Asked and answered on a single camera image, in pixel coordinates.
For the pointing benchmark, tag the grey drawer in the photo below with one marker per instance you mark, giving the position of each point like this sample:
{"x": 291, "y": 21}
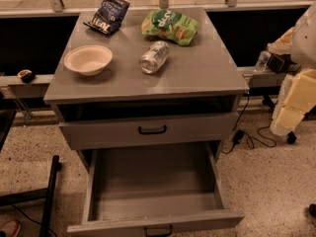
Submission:
{"x": 125, "y": 132}
{"x": 154, "y": 191}

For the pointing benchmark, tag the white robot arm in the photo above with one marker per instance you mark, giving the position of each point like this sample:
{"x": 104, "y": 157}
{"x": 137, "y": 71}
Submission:
{"x": 297, "y": 94}

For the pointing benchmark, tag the grey drawer cabinet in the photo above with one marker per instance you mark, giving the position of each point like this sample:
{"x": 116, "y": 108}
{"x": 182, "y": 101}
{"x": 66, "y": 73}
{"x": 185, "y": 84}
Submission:
{"x": 198, "y": 79}

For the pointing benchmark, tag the grey top drawer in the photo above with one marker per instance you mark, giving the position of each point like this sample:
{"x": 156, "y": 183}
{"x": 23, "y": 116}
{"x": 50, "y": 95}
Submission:
{"x": 125, "y": 132}

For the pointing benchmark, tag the clear silver can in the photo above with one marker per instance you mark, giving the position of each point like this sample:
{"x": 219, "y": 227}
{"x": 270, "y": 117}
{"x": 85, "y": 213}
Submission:
{"x": 154, "y": 58}

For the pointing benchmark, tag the white paper bowl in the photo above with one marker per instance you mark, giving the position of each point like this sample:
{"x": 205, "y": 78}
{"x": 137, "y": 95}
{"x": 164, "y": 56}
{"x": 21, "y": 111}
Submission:
{"x": 88, "y": 60}

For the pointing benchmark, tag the green snack bag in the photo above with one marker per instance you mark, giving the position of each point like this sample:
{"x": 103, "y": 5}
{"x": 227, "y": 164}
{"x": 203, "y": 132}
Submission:
{"x": 170, "y": 25}

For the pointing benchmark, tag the dark blue chip bag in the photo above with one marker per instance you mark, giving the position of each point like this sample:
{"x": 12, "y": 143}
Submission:
{"x": 109, "y": 16}

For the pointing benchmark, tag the clear water bottle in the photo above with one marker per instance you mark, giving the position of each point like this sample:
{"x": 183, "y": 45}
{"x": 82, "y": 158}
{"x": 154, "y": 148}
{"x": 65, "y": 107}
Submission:
{"x": 262, "y": 62}

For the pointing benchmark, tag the small black box speaker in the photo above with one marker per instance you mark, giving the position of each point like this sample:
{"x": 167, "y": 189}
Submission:
{"x": 279, "y": 63}

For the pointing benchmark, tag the black tape measure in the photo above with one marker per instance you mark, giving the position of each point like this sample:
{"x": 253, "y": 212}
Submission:
{"x": 26, "y": 75}

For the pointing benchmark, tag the black stand leg with wheel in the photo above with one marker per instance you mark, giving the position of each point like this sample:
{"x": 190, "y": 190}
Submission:
{"x": 277, "y": 127}

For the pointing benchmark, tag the red white shoe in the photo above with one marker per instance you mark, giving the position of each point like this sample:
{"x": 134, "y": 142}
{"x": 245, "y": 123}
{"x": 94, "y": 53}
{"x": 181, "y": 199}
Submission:
{"x": 10, "y": 229}

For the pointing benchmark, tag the black power adapter with cable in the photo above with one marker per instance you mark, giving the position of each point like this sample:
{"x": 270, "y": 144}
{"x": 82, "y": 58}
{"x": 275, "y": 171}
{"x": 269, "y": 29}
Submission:
{"x": 250, "y": 139}

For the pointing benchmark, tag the black metal frame left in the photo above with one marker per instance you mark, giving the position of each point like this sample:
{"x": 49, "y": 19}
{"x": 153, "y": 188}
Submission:
{"x": 6, "y": 120}

